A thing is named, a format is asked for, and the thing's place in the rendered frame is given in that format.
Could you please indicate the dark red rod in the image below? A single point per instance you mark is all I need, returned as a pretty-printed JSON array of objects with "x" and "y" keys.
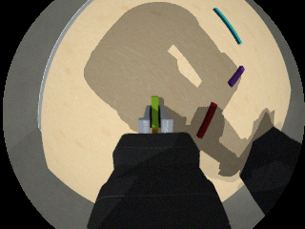
[{"x": 207, "y": 120}]

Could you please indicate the purple rod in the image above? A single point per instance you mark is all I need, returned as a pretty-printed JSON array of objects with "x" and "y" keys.
[{"x": 236, "y": 75}]

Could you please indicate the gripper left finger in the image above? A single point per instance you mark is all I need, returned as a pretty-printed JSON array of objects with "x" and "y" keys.
[{"x": 145, "y": 122}]

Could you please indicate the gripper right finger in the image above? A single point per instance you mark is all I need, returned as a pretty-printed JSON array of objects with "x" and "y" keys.
[{"x": 165, "y": 122}]

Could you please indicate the lime green rod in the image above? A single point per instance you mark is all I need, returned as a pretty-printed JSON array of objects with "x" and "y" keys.
[{"x": 155, "y": 112}]

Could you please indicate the turquoise rod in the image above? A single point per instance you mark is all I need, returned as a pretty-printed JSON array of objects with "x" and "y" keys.
[{"x": 229, "y": 26}]

